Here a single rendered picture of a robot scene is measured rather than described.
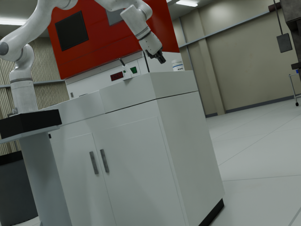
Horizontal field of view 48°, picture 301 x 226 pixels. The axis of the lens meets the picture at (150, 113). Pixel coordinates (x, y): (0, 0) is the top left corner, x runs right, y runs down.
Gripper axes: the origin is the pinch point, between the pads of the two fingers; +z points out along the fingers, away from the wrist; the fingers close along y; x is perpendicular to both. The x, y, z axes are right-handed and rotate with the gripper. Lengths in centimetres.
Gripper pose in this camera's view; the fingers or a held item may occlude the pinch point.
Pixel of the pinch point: (161, 59)
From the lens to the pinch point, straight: 180.2
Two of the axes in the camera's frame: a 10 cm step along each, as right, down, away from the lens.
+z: 5.7, 7.5, 3.2
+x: 6.1, -1.4, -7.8
